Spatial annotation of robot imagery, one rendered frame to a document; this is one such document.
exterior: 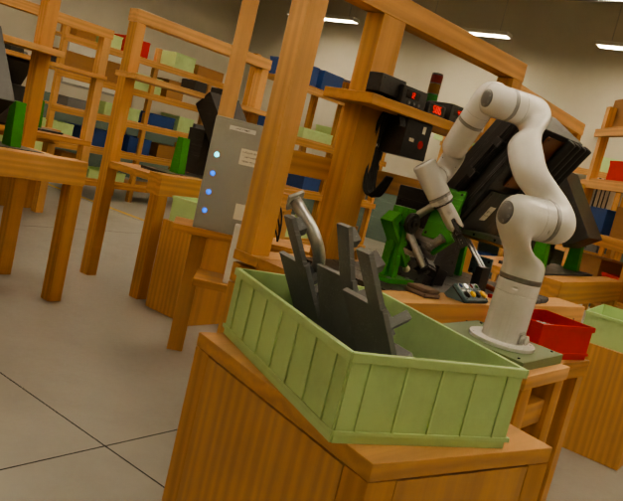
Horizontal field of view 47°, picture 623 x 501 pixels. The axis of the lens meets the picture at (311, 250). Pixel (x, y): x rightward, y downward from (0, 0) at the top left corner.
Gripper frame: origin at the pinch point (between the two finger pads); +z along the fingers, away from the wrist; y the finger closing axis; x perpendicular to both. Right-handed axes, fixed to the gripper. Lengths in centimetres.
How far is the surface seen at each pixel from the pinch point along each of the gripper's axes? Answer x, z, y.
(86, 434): 163, 6, 16
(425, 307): 23.3, 8.4, -29.6
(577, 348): -18, 49, -15
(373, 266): 34, -27, -125
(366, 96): 7, -62, 10
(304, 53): 21, -84, -3
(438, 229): 3.3, -5.2, 17.0
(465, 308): 10.3, 19.2, -12.3
